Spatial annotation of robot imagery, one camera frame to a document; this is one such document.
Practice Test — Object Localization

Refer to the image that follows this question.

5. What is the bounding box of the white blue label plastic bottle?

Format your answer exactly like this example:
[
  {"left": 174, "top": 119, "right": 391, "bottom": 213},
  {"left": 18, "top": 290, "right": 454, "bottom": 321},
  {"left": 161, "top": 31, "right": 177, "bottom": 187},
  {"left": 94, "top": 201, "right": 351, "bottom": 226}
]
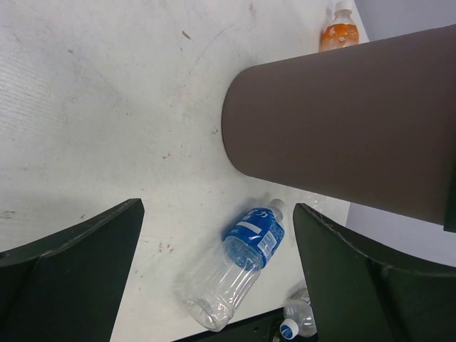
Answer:
[{"left": 279, "top": 287, "right": 317, "bottom": 340}]

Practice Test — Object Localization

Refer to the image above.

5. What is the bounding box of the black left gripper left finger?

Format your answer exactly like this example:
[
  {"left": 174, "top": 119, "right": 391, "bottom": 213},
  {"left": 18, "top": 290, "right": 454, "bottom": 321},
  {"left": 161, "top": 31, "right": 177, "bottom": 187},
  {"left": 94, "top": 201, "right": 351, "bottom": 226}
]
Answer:
[{"left": 1, "top": 199, "right": 145, "bottom": 341}]

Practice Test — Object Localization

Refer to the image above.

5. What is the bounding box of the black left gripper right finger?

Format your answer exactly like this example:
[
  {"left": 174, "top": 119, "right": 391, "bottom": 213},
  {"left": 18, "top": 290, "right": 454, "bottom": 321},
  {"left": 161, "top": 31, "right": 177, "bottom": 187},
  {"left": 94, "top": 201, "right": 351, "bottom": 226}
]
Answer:
[{"left": 293, "top": 204, "right": 455, "bottom": 341}]

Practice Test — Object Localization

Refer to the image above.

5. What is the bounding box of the brown plastic waste bin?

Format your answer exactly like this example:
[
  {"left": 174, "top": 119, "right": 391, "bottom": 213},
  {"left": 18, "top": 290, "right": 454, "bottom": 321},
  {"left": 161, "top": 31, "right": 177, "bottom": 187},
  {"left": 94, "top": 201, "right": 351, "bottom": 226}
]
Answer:
[{"left": 222, "top": 26, "right": 455, "bottom": 232}]

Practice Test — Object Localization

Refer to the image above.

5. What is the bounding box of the orange label plastic bottle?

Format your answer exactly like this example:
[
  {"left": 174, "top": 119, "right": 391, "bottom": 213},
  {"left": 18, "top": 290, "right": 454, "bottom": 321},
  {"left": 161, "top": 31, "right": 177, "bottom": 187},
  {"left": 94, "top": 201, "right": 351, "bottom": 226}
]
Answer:
[{"left": 319, "top": 1, "right": 360, "bottom": 52}]

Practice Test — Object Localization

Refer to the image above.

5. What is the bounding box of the blue label clear plastic bottle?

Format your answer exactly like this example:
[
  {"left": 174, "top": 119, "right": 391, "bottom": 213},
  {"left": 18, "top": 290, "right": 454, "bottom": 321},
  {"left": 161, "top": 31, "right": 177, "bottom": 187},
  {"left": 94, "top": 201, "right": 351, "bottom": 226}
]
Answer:
[{"left": 180, "top": 199, "right": 286, "bottom": 332}]

